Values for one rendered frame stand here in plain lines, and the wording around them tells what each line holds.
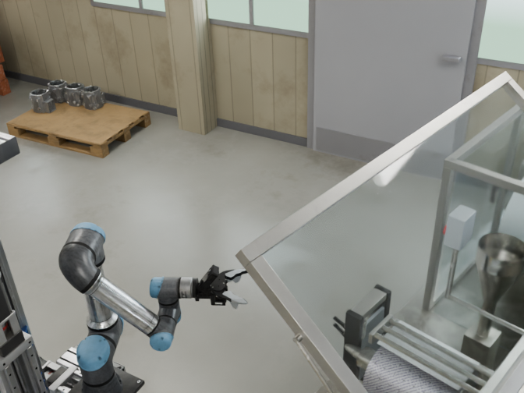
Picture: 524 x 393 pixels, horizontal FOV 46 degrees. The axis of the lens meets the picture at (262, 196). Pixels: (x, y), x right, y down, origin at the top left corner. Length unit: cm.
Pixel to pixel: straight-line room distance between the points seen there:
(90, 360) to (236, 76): 383
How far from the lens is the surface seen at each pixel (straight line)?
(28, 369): 224
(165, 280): 223
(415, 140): 152
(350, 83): 514
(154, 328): 218
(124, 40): 639
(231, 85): 577
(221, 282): 220
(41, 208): 516
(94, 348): 234
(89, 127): 598
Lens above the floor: 268
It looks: 33 degrees down
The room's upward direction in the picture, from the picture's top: 2 degrees counter-clockwise
